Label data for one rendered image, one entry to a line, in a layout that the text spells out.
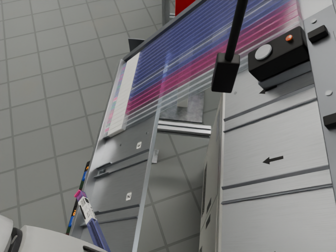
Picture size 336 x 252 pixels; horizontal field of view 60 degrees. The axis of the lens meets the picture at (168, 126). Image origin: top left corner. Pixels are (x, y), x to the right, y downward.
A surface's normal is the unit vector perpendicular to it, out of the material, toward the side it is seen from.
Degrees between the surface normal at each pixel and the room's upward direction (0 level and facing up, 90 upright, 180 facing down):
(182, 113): 0
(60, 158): 0
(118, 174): 46
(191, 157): 0
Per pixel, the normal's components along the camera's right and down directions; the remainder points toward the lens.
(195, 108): 0.00, -0.52
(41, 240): 0.53, -0.84
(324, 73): -0.72, -0.43
